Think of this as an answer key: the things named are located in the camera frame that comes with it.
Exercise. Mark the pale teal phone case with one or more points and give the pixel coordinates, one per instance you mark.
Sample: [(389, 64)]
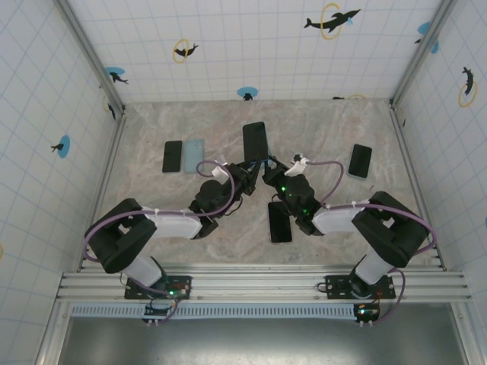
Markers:
[(194, 156)]

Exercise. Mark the black phone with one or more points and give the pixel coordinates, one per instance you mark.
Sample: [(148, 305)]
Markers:
[(357, 177), (281, 242)]

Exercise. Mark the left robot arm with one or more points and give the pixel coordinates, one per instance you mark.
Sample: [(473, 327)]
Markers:
[(121, 235)]

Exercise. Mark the aluminium mounting beam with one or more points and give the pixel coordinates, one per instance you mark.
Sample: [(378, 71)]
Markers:
[(258, 285)]

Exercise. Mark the small circuit board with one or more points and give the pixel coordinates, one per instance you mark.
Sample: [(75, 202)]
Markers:
[(156, 311), (367, 312)]

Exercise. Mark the grey metal sheet panel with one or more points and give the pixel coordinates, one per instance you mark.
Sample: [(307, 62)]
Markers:
[(266, 342)]

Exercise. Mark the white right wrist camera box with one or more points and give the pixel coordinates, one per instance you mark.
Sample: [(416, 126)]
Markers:
[(300, 167)]

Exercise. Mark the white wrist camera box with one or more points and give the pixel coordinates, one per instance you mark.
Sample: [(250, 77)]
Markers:
[(220, 172), (300, 167)]

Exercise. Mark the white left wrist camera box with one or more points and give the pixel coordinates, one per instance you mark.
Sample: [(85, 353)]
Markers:
[(220, 172)]

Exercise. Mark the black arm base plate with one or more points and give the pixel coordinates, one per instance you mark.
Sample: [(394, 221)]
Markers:
[(133, 292), (336, 291)]

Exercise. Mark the aluminium table side rail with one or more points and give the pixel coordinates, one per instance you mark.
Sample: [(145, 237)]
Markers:
[(107, 171), (412, 171)]

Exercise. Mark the aluminium corner post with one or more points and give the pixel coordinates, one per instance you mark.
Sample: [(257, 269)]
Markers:
[(419, 57), (93, 57)]

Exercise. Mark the aluminium frame leg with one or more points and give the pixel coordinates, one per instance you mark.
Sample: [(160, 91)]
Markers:
[(466, 334), (53, 334)]

